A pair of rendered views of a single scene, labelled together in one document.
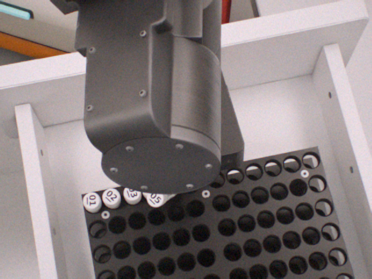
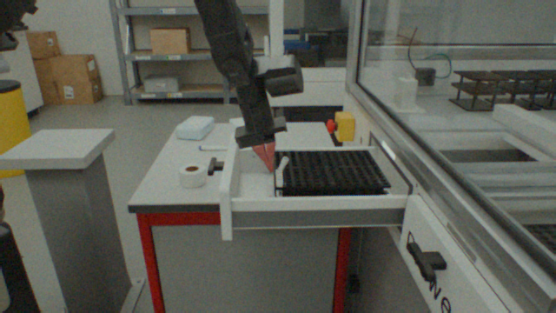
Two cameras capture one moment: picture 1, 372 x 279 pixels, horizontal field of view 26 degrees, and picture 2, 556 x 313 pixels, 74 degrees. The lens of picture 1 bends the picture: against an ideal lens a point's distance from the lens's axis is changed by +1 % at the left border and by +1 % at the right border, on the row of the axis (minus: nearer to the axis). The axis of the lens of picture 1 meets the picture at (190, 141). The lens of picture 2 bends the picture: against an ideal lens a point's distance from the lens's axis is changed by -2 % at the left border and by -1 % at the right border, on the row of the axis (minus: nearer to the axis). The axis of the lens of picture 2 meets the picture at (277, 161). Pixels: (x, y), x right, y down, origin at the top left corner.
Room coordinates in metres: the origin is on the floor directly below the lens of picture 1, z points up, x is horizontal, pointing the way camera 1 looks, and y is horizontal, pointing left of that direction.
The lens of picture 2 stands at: (0.02, 0.69, 1.24)
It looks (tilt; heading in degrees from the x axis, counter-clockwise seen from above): 24 degrees down; 281
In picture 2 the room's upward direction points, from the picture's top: straight up
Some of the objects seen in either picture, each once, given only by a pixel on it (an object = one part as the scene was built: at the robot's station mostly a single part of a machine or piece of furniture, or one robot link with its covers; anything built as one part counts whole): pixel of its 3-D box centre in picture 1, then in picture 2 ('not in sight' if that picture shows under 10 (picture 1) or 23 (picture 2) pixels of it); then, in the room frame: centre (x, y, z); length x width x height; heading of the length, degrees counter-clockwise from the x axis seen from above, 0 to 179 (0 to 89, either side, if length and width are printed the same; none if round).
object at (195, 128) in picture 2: not in sight; (195, 127); (0.55, -0.54, 0.78); 0.15 x 0.10 x 0.04; 89
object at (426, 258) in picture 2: not in sight; (429, 261); (-0.11, 0.26, 0.91); 0.07 x 0.04 x 0.01; 103
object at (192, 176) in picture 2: not in sight; (192, 175); (0.41, -0.17, 0.78); 0.07 x 0.07 x 0.04
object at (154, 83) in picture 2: not in sight; (163, 83); (2.24, -3.57, 0.22); 0.40 x 0.30 x 0.17; 13
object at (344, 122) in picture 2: not in sight; (343, 126); (0.02, -0.38, 0.88); 0.07 x 0.05 x 0.07; 103
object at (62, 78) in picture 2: not in sight; (58, 68); (3.48, -3.31, 0.42); 0.85 x 0.33 x 0.84; 13
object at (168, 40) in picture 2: not in sight; (171, 41); (2.10, -3.61, 0.72); 0.41 x 0.32 x 0.28; 13
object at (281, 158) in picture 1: (203, 182); (278, 169); (0.15, -0.01, 0.90); 0.18 x 0.02 x 0.01; 103
